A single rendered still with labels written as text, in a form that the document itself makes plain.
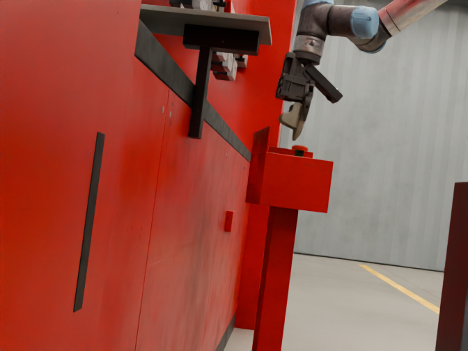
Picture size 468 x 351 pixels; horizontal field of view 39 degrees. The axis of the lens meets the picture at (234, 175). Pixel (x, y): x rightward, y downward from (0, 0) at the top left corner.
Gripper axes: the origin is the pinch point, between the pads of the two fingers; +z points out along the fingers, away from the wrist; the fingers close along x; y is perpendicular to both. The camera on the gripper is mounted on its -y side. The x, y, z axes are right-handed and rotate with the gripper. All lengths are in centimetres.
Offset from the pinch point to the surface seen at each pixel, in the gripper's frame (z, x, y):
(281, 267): 32.2, 8.4, -1.1
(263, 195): 16.5, 15.3, 7.9
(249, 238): 37, -175, -24
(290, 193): 14.7, 15.3, 2.1
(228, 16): -13, 44, 26
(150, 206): 22, 61, 33
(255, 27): -13.5, 40.2, 20.6
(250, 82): -42, -178, -7
